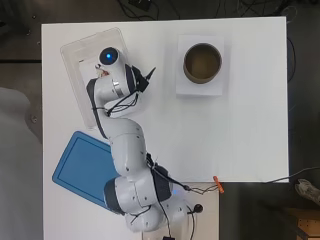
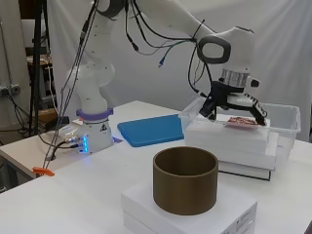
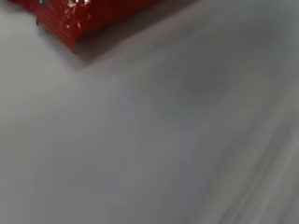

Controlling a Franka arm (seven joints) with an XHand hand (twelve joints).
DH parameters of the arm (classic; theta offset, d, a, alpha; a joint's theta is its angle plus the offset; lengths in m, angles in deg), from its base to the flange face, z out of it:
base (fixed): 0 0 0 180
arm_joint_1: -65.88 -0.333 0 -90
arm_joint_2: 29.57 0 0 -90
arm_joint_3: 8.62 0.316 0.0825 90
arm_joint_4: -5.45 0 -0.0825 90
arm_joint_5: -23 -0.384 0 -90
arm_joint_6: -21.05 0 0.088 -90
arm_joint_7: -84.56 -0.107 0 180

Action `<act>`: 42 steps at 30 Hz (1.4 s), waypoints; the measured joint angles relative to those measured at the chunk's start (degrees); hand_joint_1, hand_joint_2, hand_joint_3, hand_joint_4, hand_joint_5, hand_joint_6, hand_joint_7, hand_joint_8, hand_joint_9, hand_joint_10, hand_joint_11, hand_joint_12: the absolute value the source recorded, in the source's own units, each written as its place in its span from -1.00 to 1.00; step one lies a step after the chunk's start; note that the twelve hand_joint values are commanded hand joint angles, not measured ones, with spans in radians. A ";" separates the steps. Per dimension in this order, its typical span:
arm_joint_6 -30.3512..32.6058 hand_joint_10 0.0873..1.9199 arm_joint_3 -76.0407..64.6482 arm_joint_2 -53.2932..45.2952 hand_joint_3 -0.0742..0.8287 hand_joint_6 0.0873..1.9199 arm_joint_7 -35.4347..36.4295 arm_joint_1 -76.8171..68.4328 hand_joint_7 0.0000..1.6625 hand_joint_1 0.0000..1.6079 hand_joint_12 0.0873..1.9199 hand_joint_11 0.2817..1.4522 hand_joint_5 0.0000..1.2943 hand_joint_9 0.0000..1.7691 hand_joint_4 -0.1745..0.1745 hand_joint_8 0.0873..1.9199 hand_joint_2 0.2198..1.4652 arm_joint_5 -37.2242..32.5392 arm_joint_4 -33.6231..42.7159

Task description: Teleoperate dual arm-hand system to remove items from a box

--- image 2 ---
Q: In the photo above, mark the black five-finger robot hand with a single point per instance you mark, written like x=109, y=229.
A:
x=227, y=96

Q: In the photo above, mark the red and white packet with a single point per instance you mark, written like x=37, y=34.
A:
x=242, y=122

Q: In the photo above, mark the blue plastic lid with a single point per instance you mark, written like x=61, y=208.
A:
x=151, y=130

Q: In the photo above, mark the white seven-joint robot arm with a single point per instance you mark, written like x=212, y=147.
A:
x=94, y=97

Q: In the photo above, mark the thick white flat box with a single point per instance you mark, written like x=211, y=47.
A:
x=224, y=139

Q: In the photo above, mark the wide white flat box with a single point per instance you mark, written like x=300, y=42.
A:
x=256, y=159

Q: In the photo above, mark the clear plastic box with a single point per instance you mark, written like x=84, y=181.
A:
x=289, y=130

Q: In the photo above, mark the white hanging sheet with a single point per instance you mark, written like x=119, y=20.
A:
x=286, y=48

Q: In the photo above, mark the brown round tub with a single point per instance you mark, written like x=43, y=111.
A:
x=185, y=191

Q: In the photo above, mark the white flat stand box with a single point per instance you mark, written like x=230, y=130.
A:
x=143, y=198
x=136, y=226

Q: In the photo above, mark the brown cardboard box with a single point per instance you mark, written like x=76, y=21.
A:
x=47, y=115

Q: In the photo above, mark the black tripod stand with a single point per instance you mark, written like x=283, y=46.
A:
x=36, y=65

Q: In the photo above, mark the orange clamp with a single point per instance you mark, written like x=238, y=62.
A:
x=44, y=171

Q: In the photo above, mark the low beige side table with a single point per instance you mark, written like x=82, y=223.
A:
x=22, y=152

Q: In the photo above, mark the grey wall outlet box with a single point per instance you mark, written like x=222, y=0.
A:
x=13, y=88

